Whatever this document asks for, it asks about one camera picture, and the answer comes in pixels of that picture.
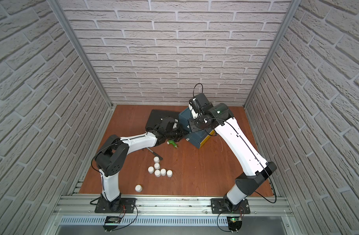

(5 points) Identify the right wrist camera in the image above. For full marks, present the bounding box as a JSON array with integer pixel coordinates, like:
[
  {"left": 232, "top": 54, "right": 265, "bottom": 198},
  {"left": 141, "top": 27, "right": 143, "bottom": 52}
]
[{"left": 189, "top": 93, "right": 213, "bottom": 119}]

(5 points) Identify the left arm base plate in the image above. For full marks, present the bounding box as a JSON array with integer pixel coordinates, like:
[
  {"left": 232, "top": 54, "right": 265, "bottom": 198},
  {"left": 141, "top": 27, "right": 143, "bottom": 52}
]
[{"left": 95, "top": 197, "right": 137, "bottom": 214}]

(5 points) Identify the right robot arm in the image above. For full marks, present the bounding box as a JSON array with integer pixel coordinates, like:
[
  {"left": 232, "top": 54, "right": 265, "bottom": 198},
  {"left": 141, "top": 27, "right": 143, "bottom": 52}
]
[{"left": 189, "top": 99, "right": 277, "bottom": 212}]

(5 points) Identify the green plastic faucet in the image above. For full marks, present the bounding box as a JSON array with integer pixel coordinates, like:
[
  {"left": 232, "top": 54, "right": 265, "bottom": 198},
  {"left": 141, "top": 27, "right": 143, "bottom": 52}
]
[{"left": 167, "top": 140, "right": 178, "bottom": 148}]

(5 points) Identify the small claw hammer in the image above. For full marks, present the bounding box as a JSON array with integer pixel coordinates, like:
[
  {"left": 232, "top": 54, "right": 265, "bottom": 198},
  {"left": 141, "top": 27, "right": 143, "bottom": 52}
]
[{"left": 147, "top": 147, "right": 163, "bottom": 161}]

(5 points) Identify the right controller board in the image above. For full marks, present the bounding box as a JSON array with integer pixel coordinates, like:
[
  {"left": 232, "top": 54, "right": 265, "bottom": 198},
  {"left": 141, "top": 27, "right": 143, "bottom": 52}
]
[{"left": 226, "top": 216, "right": 242, "bottom": 233}]

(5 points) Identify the black plastic tool case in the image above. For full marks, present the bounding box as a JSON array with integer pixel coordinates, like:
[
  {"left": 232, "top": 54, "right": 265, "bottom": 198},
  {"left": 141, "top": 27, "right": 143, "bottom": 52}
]
[{"left": 145, "top": 110, "right": 179, "bottom": 131}]

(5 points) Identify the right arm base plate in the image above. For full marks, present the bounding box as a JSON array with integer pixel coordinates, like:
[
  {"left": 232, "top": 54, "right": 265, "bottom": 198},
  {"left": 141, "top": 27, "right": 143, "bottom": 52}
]
[{"left": 210, "top": 198, "right": 251, "bottom": 214}]

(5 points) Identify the controller board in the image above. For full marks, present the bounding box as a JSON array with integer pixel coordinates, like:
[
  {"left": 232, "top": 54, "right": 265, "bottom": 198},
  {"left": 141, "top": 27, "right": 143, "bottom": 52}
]
[
  {"left": 104, "top": 216, "right": 122, "bottom": 230},
  {"left": 226, "top": 216, "right": 242, "bottom": 233}
]

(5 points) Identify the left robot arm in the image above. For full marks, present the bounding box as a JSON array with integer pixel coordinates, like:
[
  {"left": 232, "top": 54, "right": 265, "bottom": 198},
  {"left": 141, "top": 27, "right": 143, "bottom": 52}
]
[{"left": 92, "top": 116, "right": 189, "bottom": 203}]

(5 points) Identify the teal drawer cabinet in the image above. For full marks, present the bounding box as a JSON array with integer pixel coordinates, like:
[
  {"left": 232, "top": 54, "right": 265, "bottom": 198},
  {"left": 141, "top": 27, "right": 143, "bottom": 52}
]
[{"left": 178, "top": 108, "right": 215, "bottom": 149}]

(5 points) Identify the left controller board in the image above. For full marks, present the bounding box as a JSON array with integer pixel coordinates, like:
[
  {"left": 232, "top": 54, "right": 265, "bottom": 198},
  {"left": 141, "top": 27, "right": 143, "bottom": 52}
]
[{"left": 104, "top": 216, "right": 122, "bottom": 230}]

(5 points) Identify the aluminium front rail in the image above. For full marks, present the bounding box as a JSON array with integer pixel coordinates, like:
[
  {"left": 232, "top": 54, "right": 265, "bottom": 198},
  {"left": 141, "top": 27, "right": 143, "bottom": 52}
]
[{"left": 53, "top": 194, "right": 294, "bottom": 217}]

